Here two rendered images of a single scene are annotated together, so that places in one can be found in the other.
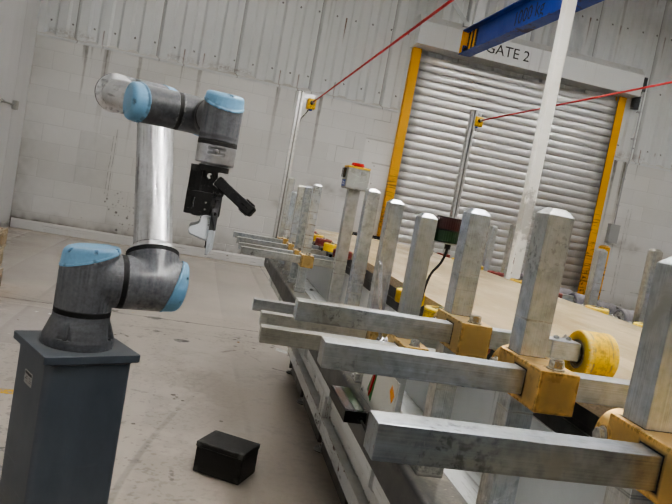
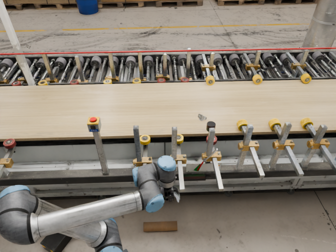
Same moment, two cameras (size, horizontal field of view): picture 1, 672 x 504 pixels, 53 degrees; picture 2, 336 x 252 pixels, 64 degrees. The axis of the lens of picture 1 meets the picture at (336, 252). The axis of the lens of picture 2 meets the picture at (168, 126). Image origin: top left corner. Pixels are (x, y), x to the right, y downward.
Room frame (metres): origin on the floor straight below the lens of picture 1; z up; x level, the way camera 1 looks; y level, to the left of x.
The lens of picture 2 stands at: (1.43, 1.16, 2.31)
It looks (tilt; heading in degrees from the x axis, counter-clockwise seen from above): 42 degrees down; 279
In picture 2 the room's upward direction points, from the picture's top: straight up
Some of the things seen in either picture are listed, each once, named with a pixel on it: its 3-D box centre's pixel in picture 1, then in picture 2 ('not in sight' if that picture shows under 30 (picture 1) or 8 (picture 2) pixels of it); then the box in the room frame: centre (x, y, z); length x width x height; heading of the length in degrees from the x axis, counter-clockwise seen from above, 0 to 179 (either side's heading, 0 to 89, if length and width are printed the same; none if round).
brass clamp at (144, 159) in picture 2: not in sight; (142, 161); (1.81, -0.07, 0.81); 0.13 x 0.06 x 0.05; 11
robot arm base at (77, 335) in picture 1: (79, 325); not in sight; (1.81, 0.65, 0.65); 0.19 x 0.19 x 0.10
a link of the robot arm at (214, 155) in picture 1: (215, 156); (167, 179); (1.56, 0.31, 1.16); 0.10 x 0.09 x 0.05; 12
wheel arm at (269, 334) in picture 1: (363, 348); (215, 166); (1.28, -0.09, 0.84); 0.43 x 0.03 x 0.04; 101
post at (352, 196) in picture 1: (340, 261); (100, 152); (2.09, -0.02, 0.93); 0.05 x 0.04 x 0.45; 11
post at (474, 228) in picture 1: (449, 353); (243, 150); (1.09, -0.21, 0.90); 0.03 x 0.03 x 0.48; 11
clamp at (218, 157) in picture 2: (405, 351); (211, 156); (1.32, -0.17, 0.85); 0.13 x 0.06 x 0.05; 11
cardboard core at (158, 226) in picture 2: not in sight; (160, 226); (1.68, 0.01, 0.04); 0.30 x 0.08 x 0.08; 11
